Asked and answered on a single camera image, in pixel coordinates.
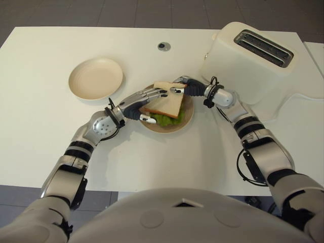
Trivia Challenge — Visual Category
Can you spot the robot body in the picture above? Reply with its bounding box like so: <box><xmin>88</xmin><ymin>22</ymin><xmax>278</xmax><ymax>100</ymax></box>
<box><xmin>70</xmin><ymin>187</ymin><xmax>315</xmax><ymax>243</ymax></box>

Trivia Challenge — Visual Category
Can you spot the green lettuce leaf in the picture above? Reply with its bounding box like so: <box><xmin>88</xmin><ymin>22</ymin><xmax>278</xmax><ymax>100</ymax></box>
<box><xmin>149</xmin><ymin>108</ymin><xmax>185</xmax><ymax>128</ymax></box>

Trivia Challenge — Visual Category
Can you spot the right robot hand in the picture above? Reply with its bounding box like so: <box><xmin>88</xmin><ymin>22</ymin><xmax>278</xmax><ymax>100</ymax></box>
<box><xmin>170</xmin><ymin>75</ymin><xmax>208</xmax><ymax>97</ymax></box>

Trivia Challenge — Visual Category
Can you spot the cream plate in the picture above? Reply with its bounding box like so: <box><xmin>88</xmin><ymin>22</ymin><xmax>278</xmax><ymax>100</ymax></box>
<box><xmin>68</xmin><ymin>57</ymin><xmax>125</xmax><ymax>101</ymax></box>

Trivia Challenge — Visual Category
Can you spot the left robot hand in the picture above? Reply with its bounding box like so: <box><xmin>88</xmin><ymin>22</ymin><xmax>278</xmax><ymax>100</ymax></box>
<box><xmin>116</xmin><ymin>87</ymin><xmax>169</xmax><ymax>125</ymax></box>

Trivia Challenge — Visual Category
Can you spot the bread slice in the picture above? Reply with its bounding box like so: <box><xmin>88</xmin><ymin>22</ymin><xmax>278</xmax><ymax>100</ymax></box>
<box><xmin>139</xmin><ymin>80</ymin><xmax>188</xmax><ymax>119</ymax></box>

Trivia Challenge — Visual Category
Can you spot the tan plate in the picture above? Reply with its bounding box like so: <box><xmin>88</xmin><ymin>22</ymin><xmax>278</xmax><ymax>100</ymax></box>
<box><xmin>138</xmin><ymin>84</ymin><xmax>195</xmax><ymax>134</ymax></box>

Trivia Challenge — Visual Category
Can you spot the cream toaster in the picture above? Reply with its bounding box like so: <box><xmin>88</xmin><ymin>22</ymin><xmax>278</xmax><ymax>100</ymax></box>
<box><xmin>198</xmin><ymin>21</ymin><xmax>297</xmax><ymax>106</ymax></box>

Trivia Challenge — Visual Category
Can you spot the black cable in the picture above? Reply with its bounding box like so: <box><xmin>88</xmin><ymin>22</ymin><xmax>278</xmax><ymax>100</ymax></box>
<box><xmin>104</xmin><ymin>97</ymin><xmax>126</xmax><ymax>140</ymax></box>
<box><xmin>236</xmin><ymin>148</ymin><xmax>269</xmax><ymax>187</ymax></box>
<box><xmin>203</xmin><ymin>75</ymin><xmax>225</xmax><ymax>109</ymax></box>

